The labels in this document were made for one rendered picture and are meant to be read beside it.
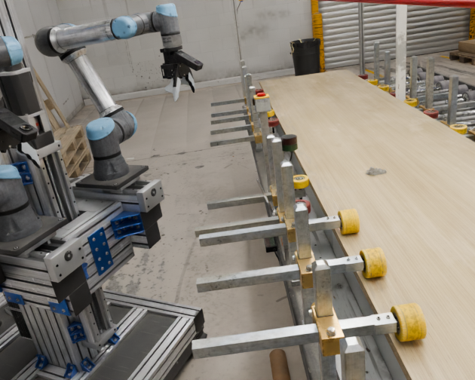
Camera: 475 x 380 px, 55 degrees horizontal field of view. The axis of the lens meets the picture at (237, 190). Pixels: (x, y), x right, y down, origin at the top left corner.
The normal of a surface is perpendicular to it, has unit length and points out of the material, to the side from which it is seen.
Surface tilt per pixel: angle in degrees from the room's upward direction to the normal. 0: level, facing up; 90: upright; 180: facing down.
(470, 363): 0
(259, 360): 0
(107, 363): 0
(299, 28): 90
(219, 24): 90
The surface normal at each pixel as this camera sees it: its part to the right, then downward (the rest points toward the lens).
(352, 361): 0.04, 0.40
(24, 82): 0.90, 0.06
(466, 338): -0.13, -0.91
